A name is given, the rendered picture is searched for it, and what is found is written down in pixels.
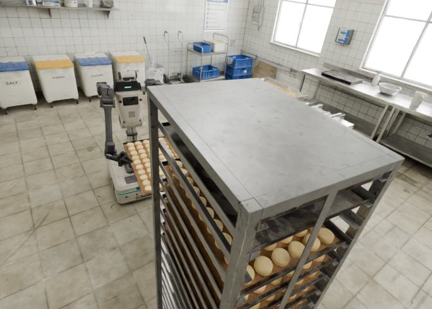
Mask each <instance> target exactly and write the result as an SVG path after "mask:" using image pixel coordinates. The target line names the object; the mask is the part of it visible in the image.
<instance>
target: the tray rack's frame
mask: <svg viewBox="0 0 432 309"><path fill-rule="evenodd" d="M156 87H157V89H149V97H150V99H151V100H152V101H153V102H154V104H155V105H156V107H157V108H158V109H159V110H160V112H161V113H162V115H164V117H165V118H166V120H167V121H168V122H169V124H170V125H171V126H172V128H173V129H174V130H175V131H176V132H177V134H178V135H179V137H180V138H181V139H182V140H183V142H184V143H185V145H186V146H187V147H188V148H189V150H190V151H191V153H193V155H194V156H195V158H196V159H197V160H198V161H199V163H200V164H201V166H202V167H203V168H204V169H205V171H206V172H207V173H208V175H209V176H210V177H211V179H212V180H213V181H214V183H215V184H216V185H217V186H218V188H219V189H220V190H221V191H222V193H223V194H224V196H225V197H226V198H227V199H228V201H229V202H230V204H231V205H232V206H233V207H234V209H235V210H236V212H237V213H238V217H237V223H236V227H235V233H234V237H233V243H232V246H231V252H230V256H229V262H228V268H227V271H226V277H225V281H224V287H223V291H222V297H221V301H220V306H219V309H236V307H237V303H238V300H239V296H240V291H241V288H242V284H243V281H244V277H245V274H246V270H247V267H248V263H249V258H250V255H251V251H252V248H253V244H254V241H255V236H256V233H257V229H258V225H259V221H260V220H261V219H264V218H267V217H269V216H272V215H275V214H277V213H280V212H282V211H285V210H288V209H291V208H293V207H296V206H299V205H301V204H304V203H306V202H309V201H312V200H314V199H318V198H320V197H323V196H325V195H327V197H326V199H325V202H324V204H323V207H322V209H321V211H320V213H319V215H318V218H317V220H316V223H315V224H314V227H313V229H312V232H311V234H310V236H309V239H308V240H307V243H306V245H305V248H304V250H303V252H302V254H301V257H300V259H299V262H298V264H297V266H296V268H295V270H294V273H293V275H292V278H291V280H290V282H289V284H288V287H287V289H286V291H285V294H284V295H283V298H282V300H281V303H280V305H279V307H278V309H284V307H285V305H286V303H287V300H288V298H289V296H290V294H291V292H292V290H293V288H294V286H295V283H296V281H297V279H298V277H299V275H300V272H301V271H302V268H303V266H304V264H305V262H306V259H307V257H308V255H309V253H310V251H311V249H312V246H313V245H314V242H315V240H316V238H317V235H318V233H319V231H320V229H321V227H322V225H323V223H324V221H325V218H326V216H327V214H328V211H329V209H330V207H331V205H332V203H333V201H334V199H335V197H336V194H337V192H338V190H342V189H343V188H347V187H349V186H352V185H354V184H357V183H359V182H363V181H365V180H368V179H371V178H373V177H376V176H378V175H381V174H384V173H386V172H389V171H393V172H392V173H391V175H390V177H389V179H388V180H387V181H384V182H379V181H378V180H375V181H373V183H372V185H371V186H370V189H369V190H368V191H370V192H371V193H373V194H374V195H375V196H377V200H376V201H375V203H374V205H372V206H370V207H365V206H364V205H362V206H359V209H358V210H357V214H358V215H359V216H360V217H361V218H363V219H364V222H363V224H362V226H361V227H360V228H358V229H356V230H354V229H353V228H352V227H350V226H349V227H348V229H347V230H346V234H347V235H348V236H349V237H350V238H351V239H353V241H352V243H351V244H350V246H349V247H347V248H346V249H343V248H342V247H341V246H340V247H338V248H337V249H336V252H337V253H338V254H339V255H340V256H341V257H342V258H343V259H342V260H341V262H340V264H338V265H336V266H333V265H332V264H330V265H328V266H327V267H328V269H329V270H330V271H331V272H332V273H333V276H332V277H331V279H330V280H328V281H326V282H324V281H323V280H320V281H319V282H320V283H321V284H322V285H323V286H324V287H325V289H324V291H323V293H322V294H320V295H318V296H317V295H316V294H315V293H314V294H313V296H314V297H315V298H316V300H317V301H318V302H317V303H316V305H315V306H313V307H312V308H309V307H308V306H306V307H307V309H317V307H318V305H319V304H320V302H321V300H322V299H323V297H324V295H325V294H326V292H327V290H328V289H329V286H330V285H331V283H332V282H333V280H334V278H335V277H336V275H337V273H338V272H339V270H340V268H341V266H342V265H343V263H344V261H345V260H346V258H347V256H348V255H349V253H350V251H351V250H352V247H353V246H354V244H355V243H356V241H357V239H358V238H359V236H360V234H361V233H362V231H363V229H364V228H365V226H366V224H367V222H368V221H369V219H370V217H371V216H372V214H373V212H374V211H375V209H376V207H377V205H378V204H379V202H380V201H381V199H382V197H383V195H384V194H385V192H386V190H387V189H388V187H389V185H390V183H391V182H392V180H393V178H394V177H395V175H396V173H397V172H398V170H399V168H400V167H401V165H402V163H403V162H404V160H405V158H404V157H402V156H401V155H399V154H396V153H395V152H393V151H391V150H389V149H387V148H386V147H384V146H382V145H380V144H379V143H376V142H375V141H373V140H371V139H369V138H367V137H366V136H364V135H362V134H360V133H358V132H356V131H355V130H352V129H351V128H349V127H347V126H345V125H344V124H342V123H340V122H338V121H336V120H334V119H332V118H331V117H329V116H327V115H325V114H324V113H322V112H320V111H318V110H316V109H314V108H312V107H310V106H309V105H307V104H305V103H303V102H301V101H300V100H297V99H296V98H294V97H292V96H290V95H288V94H287V93H285V92H283V91H281V90H279V89H277V88H276V87H274V86H272V85H270V84H268V83H267V82H265V81H263V80H254V79H253V78H247V79H238V80H221V81H212V82H196V83H187V84H170V85H156Z"/></svg>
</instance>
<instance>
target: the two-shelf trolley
mask: <svg viewBox="0 0 432 309"><path fill-rule="evenodd" d="M214 34H217V35H221V34H218V33H214ZM214 34H213V38H214ZM221 36H224V37H227V38H228V43H227V45H229V37H228V36H225V35H221ZM188 44H192V43H190V42H189V43H188ZM188 44H187V59H186V77H185V78H186V82H187V83H188V82H189V81H190V80H189V79H188V78H190V79H192V80H194V81H196V82H212V81H216V80H222V79H223V80H225V72H226V63H225V70H224V76H222V75H219V76H218V77H215V78H209V79H205V80H201V75H200V78H197V77H195V76H193V75H192V74H189V75H188V74H187V69H188V52H192V53H195V54H197V55H200V56H201V73H202V62H203V56H209V55H211V64H210V65H212V55H220V54H226V62H227V56H228V47H227V51H225V50H223V51H218V52H213V51H210V53H203V48H202V47H201V46H198V45H196V44H192V45H194V46H198V47H200V48H202V53H200V52H198V51H195V50H194V49H193V48H188ZM225 44H226V43H225Z"/></svg>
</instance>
